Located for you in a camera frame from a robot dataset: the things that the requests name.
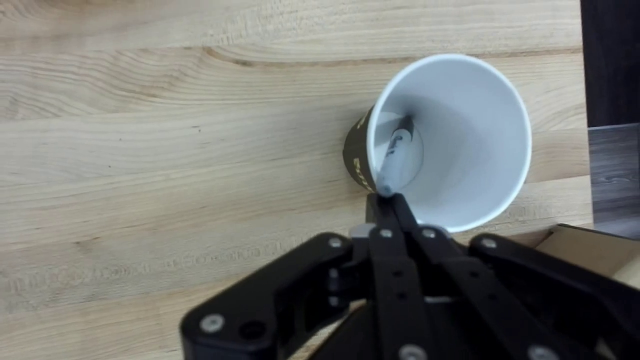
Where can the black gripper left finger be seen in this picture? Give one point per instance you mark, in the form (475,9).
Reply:
(301,292)

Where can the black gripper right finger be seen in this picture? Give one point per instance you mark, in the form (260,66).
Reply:
(521,300)

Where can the brown paper cup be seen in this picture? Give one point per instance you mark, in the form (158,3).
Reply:
(466,133)

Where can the cardboard box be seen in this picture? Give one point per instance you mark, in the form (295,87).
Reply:
(593,250)

